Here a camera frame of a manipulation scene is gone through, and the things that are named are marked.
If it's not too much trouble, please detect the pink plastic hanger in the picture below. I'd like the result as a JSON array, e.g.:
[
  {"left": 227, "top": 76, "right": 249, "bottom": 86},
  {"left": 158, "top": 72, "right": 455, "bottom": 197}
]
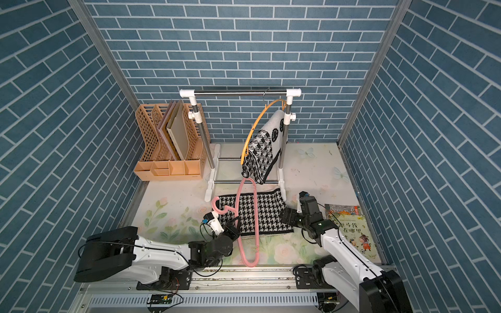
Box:
[{"left": 211, "top": 177, "right": 260, "bottom": 268}]

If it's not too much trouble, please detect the smiley face knit scarf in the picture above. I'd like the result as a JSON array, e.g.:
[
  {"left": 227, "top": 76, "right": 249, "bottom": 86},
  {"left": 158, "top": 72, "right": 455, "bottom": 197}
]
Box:
[{"left": 242, "top": 110, "right": 284, "bottom": 185}]

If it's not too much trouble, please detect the orange plastic hanger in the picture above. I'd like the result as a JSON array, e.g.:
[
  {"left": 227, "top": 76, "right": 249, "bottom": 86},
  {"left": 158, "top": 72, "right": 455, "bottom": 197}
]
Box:
[{"left": 240, "top": 99, "right": 287, "bottom": 165}]

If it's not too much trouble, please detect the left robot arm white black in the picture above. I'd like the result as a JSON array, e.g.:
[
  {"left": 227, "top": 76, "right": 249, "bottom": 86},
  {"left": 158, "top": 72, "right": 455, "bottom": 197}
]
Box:
[{"left": 74, "top": 218, "right": 240, "bottom": 285}]

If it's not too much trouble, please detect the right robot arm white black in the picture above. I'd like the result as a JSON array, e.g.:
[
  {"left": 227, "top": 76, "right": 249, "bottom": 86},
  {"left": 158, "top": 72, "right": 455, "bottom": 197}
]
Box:
[{"left": 281, "top": 192, "right": 413, "bottom": 312}]

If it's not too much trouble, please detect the houndstooth black white scarf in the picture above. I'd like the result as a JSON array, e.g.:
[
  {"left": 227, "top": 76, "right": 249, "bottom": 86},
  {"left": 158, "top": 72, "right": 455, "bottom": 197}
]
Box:
[{"left": 217, "top": 188, "right": 295, "bottom": 237}]

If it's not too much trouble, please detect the colourful children's picture book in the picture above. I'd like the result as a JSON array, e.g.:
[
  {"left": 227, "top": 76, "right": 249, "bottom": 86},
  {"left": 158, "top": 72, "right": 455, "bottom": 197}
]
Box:
[{"left": 325, "top": 204, "right": 381, "bottom": 263}]

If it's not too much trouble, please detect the floral table mat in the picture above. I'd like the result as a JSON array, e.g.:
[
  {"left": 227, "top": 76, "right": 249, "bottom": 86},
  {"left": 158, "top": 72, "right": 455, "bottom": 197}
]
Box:
[{"left": 131, "top": 143, "right": 359, "bottom": 266}]

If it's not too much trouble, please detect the white and steel clothes rack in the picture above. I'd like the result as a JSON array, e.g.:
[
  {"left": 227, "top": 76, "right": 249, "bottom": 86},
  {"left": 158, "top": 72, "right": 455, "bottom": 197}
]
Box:
[{"left": 179, "top": 87, "right": 303, "bottom": 203}]

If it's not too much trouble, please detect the peach plastic desk organizer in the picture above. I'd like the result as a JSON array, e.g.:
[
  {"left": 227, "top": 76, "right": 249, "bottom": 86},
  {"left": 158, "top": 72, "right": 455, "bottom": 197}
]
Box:
[{"left": 134, "top": 100, "right": 207, "bottom": 181}]

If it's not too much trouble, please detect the green circuit board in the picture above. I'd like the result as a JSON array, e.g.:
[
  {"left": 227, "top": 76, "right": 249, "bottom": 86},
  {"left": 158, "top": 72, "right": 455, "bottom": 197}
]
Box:
[{"left": 147, "top": 294, "right": 173, "bottom": 306}]

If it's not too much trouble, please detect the beige book in organizer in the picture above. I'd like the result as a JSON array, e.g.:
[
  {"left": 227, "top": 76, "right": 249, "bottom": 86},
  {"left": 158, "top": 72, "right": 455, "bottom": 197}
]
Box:
[{"left": 168, "top": 100, "right": 189, "bottom": 160}]

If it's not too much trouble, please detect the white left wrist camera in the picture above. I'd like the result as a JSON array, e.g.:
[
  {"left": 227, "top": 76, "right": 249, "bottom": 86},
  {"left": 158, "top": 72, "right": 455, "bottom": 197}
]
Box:
[{"left": 203, "top": 211, "right": 224, "bottom": 236}]

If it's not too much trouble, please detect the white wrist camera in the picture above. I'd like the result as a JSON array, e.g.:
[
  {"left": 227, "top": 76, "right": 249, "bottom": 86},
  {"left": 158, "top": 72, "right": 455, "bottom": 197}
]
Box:
[
  {"left": 298, "top": 191, "right": 310, "bottom": 212},
  {"left": 203, "top": 211, "right": 224, "bottom": 236}
]

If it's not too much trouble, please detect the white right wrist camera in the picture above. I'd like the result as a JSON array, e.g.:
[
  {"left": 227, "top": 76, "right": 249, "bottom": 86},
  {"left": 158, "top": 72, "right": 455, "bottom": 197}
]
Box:
[{"left": 298, "top": 191, "right": 310, "bottom": 212}]

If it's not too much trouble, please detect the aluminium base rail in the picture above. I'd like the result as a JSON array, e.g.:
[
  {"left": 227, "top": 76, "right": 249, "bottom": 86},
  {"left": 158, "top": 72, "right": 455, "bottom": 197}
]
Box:
[{"left": 70, "top": 266, "right": 358, "bottom": 312}]

